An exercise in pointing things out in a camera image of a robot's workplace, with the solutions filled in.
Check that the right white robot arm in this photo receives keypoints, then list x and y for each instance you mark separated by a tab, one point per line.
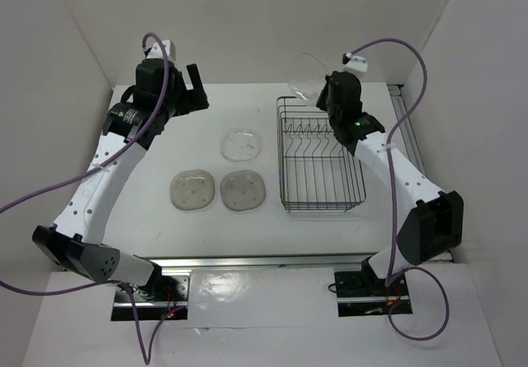
427	221

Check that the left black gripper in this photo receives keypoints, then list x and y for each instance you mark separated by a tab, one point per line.
193	99

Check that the aluminium front rail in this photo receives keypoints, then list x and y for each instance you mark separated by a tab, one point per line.
255	262

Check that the clear plate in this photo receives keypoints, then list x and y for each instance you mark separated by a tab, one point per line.
241	145
307	76
192	190
242	190

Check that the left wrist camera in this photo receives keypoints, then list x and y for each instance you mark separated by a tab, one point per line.
155	51

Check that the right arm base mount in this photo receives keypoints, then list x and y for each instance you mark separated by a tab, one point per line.
359	295

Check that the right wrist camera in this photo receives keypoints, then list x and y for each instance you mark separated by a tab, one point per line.
354	64

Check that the wire dish rack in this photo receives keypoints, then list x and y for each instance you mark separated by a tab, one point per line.
316	173

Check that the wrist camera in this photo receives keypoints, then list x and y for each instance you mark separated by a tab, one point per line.
354	64
155	51

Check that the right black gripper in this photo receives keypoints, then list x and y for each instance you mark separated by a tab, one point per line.
321	103

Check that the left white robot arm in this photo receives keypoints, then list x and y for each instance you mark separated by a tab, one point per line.
75	239

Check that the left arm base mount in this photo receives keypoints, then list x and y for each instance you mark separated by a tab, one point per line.
172	301

